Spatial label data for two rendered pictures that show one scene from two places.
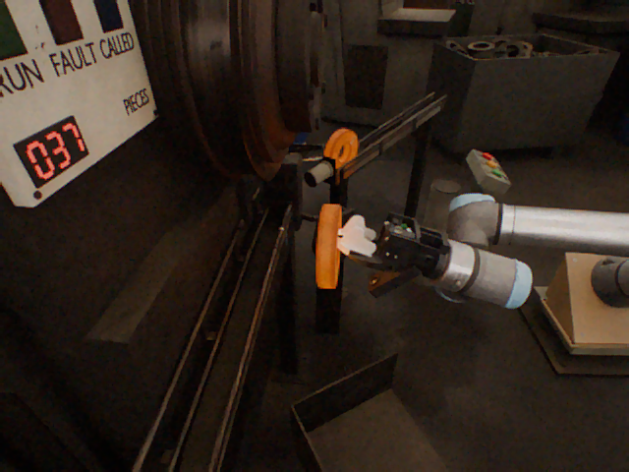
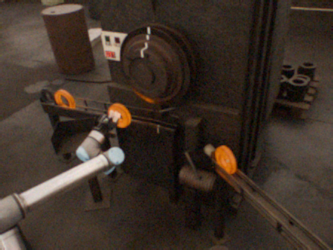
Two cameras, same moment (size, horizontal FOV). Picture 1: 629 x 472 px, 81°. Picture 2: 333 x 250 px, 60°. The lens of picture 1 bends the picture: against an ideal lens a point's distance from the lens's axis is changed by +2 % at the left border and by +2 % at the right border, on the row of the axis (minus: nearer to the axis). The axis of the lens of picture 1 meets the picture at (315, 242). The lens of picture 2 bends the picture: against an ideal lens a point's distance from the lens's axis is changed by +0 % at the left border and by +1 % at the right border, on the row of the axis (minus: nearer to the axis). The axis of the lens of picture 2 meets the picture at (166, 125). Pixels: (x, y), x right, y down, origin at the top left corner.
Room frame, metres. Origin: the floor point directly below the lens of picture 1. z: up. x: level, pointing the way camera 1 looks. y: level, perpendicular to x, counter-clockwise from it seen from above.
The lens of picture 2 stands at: (1.45, -1.29, 1.79)
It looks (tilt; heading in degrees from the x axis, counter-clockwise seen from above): 35 degrees down; 115
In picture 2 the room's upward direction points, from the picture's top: 4 degrees counter-clockwise
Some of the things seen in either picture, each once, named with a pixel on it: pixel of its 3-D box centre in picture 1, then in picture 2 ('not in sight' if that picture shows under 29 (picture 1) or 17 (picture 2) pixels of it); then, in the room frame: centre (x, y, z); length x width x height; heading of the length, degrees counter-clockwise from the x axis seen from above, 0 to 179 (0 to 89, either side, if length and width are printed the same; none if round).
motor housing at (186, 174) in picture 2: (330, 273); (198, 201); (1.06, -0.06, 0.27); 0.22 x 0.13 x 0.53; 173
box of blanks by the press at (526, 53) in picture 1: (498, 95); not in sight; (3.03, -1.46, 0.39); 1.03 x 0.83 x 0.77; 98
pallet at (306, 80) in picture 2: not in sight; (261, 75); (1.19, 2.04, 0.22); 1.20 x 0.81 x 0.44; 171
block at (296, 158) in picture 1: (284, 193); (194, 135); (0.99, 0.10, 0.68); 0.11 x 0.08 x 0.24; 83
